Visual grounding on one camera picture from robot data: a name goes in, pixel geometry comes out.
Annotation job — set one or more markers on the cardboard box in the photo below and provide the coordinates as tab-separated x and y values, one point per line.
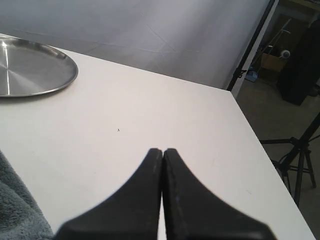
272	63

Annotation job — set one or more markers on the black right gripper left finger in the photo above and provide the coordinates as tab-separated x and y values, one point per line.
131	213

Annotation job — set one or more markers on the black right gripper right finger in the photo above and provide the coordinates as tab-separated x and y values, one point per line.
193	212

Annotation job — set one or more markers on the black backdrop frame pole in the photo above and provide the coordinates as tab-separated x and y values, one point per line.
245	61

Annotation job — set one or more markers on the round stainless steel plate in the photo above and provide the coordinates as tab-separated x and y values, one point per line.
29	68

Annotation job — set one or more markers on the grey fluffy plush toy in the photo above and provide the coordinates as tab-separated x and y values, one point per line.
20	216

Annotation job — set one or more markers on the black tripod stand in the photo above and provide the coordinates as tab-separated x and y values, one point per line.
298	159

